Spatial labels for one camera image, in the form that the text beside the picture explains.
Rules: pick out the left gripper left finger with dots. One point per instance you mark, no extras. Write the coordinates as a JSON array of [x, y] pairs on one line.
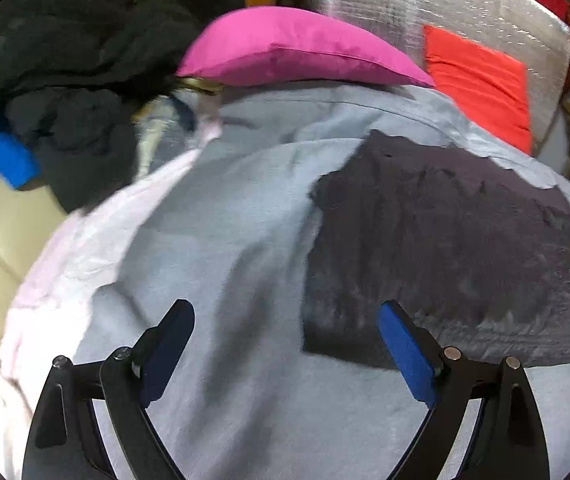
[[64, 439]]

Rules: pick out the red cushion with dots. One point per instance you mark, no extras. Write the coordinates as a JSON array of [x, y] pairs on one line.
[[488, 86]]

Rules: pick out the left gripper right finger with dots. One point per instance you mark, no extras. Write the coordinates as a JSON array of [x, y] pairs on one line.
[[508, 439]]

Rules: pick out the dark quilted zip jacket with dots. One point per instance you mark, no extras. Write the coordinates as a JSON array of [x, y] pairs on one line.
[[472, 253]]

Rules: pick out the grey blanket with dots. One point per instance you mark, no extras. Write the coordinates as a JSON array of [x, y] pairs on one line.
[[232, 238]]

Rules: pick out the magenta pillow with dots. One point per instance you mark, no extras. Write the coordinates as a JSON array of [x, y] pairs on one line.
[[269, 44]]

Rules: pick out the blue jacket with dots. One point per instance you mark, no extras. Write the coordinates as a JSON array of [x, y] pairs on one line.
[[5, 157]]

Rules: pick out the white pink bedsheet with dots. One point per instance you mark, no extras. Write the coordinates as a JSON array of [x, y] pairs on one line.
[[51, 310]]

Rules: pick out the silver foil insulation mat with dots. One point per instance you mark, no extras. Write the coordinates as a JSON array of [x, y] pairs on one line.
[[522, 29]]

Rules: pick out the black puffer jacket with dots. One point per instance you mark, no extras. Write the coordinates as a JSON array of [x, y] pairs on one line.
[[72, 75]]

